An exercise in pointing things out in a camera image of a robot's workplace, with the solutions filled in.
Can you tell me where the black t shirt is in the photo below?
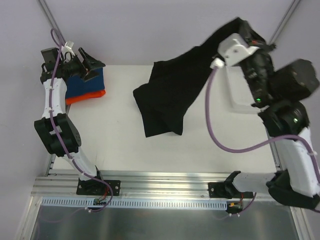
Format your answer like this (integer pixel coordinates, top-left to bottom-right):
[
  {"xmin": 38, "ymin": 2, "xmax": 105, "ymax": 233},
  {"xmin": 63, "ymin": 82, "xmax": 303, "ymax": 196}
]
[{"xmin": 132, "ymin": 16, "xmax": 251, "ymax": 138}]

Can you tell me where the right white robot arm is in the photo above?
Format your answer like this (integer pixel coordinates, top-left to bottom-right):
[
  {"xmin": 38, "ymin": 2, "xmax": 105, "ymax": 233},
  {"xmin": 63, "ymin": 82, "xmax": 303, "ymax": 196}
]
[{"xmin": 133, "ymin": 18, "xmax": 320, "ymax": 211}]

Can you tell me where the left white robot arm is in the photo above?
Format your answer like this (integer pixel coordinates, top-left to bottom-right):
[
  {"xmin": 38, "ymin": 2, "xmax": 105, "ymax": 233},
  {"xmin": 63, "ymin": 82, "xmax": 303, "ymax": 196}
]
[{"xmin": 34, "ymin": 47, "xmax": 105, "ymax": 194}]

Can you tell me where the folded blue t shirt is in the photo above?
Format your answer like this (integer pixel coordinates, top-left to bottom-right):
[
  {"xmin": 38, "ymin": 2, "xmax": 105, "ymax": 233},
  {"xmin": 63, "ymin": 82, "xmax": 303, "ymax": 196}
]
[{"xmin": 65, "ymin": 68, "xmax": 106, "ymax": 99}]

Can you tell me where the folded orange t shirt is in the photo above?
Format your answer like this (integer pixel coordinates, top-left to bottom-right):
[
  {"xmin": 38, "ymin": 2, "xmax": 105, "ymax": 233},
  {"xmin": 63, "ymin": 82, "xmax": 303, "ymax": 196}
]
[{"xmin": 65, "ymin": 89, "xmax": 106, "ymax": 105}]

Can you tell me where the white perforated plastic basket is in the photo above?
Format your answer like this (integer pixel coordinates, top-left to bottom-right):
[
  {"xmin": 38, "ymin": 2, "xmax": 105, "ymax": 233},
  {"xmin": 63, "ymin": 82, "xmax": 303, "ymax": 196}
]
[{"xmin": 225, "ymin": 66, "xmax": 260, "ymax": 115}]

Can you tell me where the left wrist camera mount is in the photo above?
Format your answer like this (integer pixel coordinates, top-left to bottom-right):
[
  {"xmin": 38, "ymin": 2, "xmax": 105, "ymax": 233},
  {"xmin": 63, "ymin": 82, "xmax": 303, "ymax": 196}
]
[{"xmin": 61, "ymin": 41, "xmax": 76, "ymax": 62}]

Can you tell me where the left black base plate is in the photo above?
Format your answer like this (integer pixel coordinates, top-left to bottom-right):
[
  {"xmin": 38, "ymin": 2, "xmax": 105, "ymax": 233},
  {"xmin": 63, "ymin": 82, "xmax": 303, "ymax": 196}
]
[{"xmin": 76, "ymin": 179, "xmax": 121, "ymax": 196}]

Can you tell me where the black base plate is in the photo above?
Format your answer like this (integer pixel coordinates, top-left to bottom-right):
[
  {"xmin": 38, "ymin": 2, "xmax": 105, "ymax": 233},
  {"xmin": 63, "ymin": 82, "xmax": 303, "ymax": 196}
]
[
  {"xmin": 76, "ymin": 179, "xmax": 121, "ymax": 196},
  {"xmin": 207, "ymin": 182, "xmax": 254, "ymax": 199}
]

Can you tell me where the aluminium frame rail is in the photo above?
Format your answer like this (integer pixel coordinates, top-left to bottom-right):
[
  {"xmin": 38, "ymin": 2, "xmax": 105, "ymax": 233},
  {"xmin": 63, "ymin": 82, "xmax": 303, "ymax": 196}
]
[{"xmin": 31, "ymin": 169, "xmax": 301, "ymax": 201}]

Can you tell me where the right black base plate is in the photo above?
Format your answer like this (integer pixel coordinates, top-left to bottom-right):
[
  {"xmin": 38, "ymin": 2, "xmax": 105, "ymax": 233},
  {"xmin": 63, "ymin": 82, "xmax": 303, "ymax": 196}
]
[{"xmin": 207, "ymin": 182, "xmax": 254, "ymax": 199}]

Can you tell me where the white slotted cable duct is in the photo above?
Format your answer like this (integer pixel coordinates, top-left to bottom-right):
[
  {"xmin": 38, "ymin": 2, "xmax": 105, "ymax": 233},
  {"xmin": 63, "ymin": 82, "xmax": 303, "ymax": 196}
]
[{"xmin": 41, "ymin": 197, "xmax": 228, "ymax": 211}]

